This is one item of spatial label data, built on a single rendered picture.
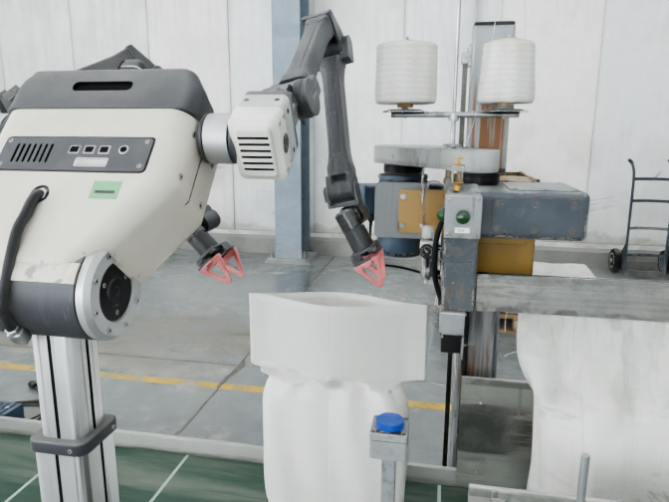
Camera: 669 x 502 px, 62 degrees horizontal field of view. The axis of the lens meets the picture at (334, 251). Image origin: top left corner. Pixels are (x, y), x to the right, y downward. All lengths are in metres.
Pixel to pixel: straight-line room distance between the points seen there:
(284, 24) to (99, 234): 5.44
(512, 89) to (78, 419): 1.19
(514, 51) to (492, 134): 0.30
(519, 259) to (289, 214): 4.84
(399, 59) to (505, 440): 1.15
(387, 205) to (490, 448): 0.80
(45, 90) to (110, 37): 6.40
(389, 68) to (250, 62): 5.35
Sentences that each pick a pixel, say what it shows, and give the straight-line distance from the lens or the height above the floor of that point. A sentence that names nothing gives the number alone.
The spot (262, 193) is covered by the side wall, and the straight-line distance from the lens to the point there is 6.77.
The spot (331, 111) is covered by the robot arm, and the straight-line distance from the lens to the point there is 1.44.
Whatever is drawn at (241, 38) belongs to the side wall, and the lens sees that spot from 6.87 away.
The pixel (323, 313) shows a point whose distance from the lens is 1.42.
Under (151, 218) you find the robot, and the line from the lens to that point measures 0.96.
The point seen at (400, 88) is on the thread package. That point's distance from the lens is 1.49.
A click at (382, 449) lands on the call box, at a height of 0.80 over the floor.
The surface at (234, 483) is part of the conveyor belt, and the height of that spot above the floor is 0.38.
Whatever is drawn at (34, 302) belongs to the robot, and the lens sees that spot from 0.97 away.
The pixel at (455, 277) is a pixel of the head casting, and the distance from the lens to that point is 1.26.
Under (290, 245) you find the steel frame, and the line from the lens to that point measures 6.29.
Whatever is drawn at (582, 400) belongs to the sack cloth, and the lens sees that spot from 1.50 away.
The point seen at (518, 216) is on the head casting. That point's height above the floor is 1.28.
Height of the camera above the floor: 1.46
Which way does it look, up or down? 12 degrees down
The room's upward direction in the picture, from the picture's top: straight up
